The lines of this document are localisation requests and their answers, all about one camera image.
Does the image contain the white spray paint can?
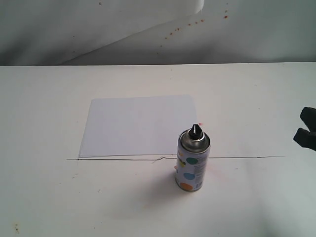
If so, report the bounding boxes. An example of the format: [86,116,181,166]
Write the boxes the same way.
[175,124,211,192]

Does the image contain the white paper sheet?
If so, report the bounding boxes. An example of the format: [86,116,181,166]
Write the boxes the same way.
[79,95,198,158]

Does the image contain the white backdrop sheet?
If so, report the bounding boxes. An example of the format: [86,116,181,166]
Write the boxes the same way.
[0,0,316,66]

